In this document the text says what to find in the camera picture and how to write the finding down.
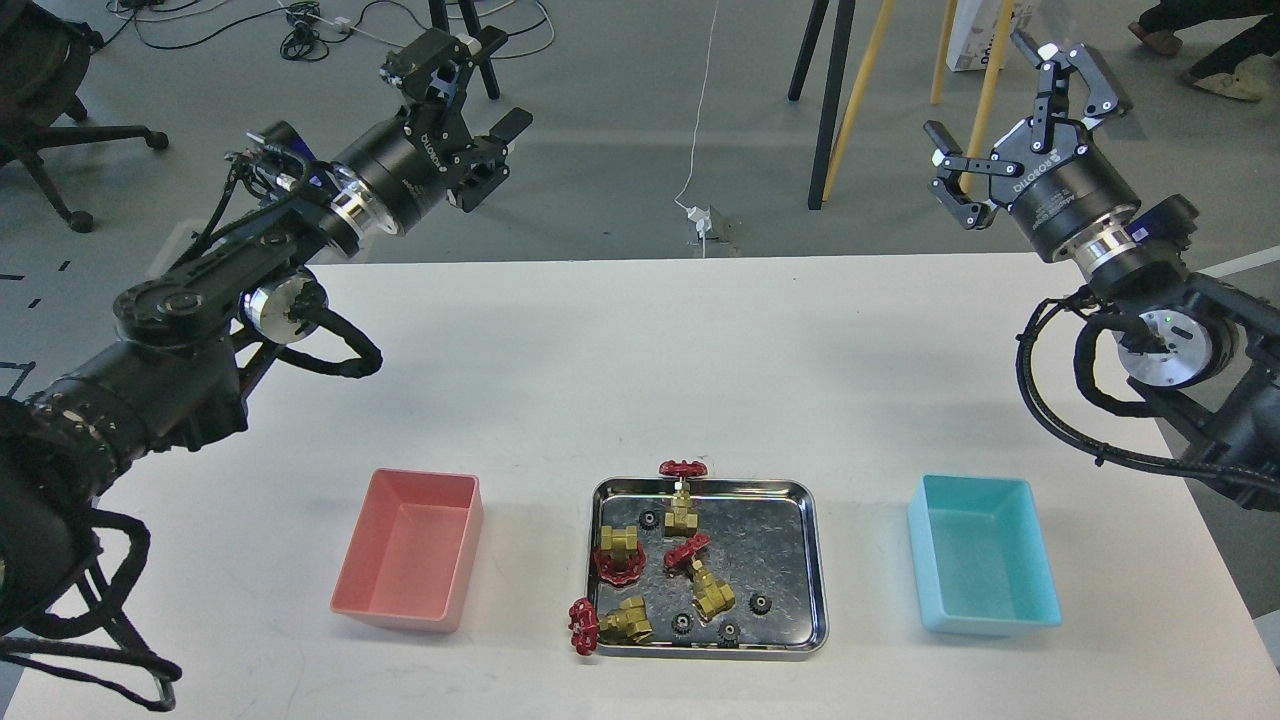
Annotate pink plastic box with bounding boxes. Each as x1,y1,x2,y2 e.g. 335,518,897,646
330,468,484,634

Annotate black floor cables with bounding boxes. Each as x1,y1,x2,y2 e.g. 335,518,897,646
105,0,556,63

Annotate white power adapter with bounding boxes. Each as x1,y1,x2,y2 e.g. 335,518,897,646
685,205,732,258

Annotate blue plastic box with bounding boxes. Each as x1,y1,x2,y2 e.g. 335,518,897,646
908,474,1062,637

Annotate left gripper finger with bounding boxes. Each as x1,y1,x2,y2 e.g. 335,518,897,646
380,27,508,104
447,108,532,211

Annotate shiny metal tray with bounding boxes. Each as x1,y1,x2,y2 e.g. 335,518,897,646
584,477,829,660

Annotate black tripod legs left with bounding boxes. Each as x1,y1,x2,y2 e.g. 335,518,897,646
428,0,500,100

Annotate yellow wooden leg left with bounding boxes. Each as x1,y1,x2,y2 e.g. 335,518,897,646
819,0,896,206

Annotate yellow wooden leg right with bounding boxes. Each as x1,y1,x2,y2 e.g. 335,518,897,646
931,0,1015,158

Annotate person's shoes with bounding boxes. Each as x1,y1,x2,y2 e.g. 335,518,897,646
1126,1,1279,102

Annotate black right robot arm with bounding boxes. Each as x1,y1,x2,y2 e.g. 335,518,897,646
924,29,1279,512

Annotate brass valve top red handle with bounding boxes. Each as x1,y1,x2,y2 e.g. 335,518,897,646
659,460,708,538

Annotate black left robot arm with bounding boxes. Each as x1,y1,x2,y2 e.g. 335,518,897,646
1,26,532,712

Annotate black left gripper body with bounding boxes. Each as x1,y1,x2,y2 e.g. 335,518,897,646
335,68,475,234

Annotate white cable on floor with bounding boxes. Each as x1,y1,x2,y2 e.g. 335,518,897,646
675,0,721,211

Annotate black stand legs right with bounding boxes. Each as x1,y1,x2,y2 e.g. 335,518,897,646
787,1,858,211

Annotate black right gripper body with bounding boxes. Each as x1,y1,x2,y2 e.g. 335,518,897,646
989,118,1140,263

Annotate black office chair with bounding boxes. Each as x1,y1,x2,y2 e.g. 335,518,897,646
1,1,169,233

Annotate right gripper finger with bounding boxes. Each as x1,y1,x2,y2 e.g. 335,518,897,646
923,120,1012,231
1011,29,1134,141

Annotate brass valve red handle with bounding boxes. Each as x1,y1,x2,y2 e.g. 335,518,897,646
663,532,736,621
659,460,708,538
567,596,654,656
591,525,646,587

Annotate brass valve bottom red handle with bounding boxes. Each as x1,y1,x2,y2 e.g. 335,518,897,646
567,596,654,656

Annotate white cardboard box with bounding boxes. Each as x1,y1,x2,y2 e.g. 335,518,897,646
945,0,1006,72

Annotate yellow wooden leg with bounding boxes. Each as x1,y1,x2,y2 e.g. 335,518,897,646
819,0,896,206
931,0,1015,158

